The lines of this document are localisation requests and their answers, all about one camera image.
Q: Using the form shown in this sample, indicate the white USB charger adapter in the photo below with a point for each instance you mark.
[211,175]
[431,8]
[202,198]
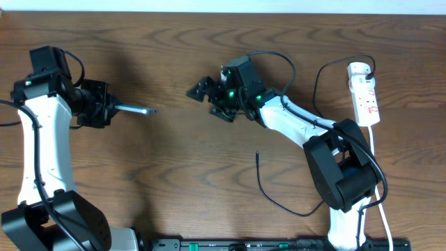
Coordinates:
[360,68]

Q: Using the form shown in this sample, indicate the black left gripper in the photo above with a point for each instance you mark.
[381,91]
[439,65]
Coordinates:
[103,107]

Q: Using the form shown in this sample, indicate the blue Galaxy smartphone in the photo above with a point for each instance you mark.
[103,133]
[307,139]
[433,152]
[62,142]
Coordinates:
[135,109]

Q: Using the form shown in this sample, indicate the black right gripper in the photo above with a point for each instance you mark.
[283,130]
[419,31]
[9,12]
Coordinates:
[205,84]

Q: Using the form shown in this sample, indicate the white power strip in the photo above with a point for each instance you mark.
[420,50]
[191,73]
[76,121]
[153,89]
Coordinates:
[364,100]

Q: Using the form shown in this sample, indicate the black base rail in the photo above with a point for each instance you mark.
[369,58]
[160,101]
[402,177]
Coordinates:
[308,244]

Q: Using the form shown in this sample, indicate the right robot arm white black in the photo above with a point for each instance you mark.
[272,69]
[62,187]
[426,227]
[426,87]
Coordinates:
[341,161]

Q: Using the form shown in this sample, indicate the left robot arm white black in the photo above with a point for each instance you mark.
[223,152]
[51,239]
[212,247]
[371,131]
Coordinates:
[50,213]

